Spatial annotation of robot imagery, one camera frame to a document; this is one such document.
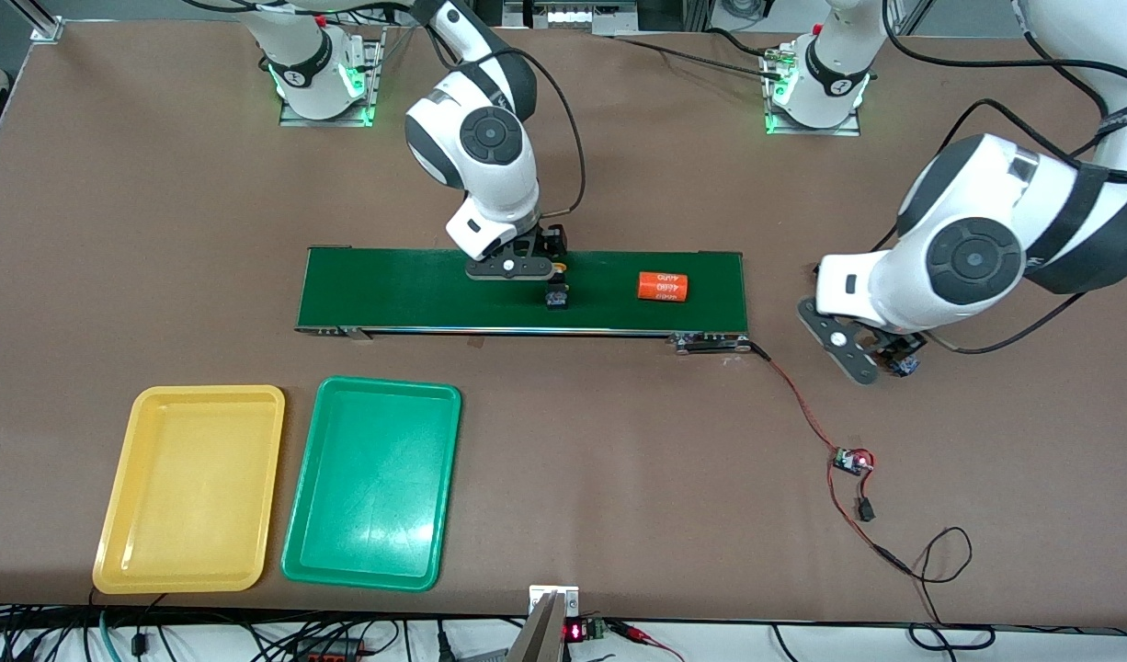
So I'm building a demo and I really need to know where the orange printed cylinder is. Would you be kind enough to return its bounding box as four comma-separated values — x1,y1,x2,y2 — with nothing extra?
638,270,691,304

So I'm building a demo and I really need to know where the green conveyor belt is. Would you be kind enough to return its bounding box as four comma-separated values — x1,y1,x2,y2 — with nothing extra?
294,245,765,358

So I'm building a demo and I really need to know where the green plastic tray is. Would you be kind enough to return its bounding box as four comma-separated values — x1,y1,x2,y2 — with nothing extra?
280,375,462,592

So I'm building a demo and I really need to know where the red clip lead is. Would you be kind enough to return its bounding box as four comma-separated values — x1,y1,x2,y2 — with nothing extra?
609,622,686,662

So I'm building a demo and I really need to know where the yellow plastic tray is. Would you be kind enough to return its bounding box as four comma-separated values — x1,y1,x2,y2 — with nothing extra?
92,384,287,595

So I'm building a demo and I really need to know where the black orange terminal block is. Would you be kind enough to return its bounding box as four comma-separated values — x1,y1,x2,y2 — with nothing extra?
292,637,367,662

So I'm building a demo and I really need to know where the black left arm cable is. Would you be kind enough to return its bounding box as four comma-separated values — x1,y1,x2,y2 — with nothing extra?
871,0,1127,355

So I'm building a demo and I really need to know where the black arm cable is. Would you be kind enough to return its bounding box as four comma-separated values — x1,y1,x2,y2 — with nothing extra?
871,0,1127,355
416,0,587,222

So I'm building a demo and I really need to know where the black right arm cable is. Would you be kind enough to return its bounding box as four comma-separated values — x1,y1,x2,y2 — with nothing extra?
416,0,587,222

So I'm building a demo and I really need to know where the thin black looped cable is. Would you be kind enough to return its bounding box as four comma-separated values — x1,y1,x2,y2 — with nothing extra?
881,527,996,652

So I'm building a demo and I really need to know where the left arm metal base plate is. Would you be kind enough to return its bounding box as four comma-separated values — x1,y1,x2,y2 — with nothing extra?
764,41,866,137

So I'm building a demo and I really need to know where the aluminium frame with lights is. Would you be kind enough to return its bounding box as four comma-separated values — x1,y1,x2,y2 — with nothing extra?
504,0,638,36

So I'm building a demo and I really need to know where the long black table cable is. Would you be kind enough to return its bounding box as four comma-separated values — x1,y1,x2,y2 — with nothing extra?
609,35,785,79

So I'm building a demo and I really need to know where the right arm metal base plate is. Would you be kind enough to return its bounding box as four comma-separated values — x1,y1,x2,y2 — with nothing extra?
279,32,385,128

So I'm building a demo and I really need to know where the grey metal camera mount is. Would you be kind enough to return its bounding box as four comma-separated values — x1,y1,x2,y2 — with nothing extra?
508,585,581,662

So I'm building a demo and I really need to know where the aluminium frame post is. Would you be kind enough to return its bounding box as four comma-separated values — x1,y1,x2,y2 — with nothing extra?
7,0,65,44

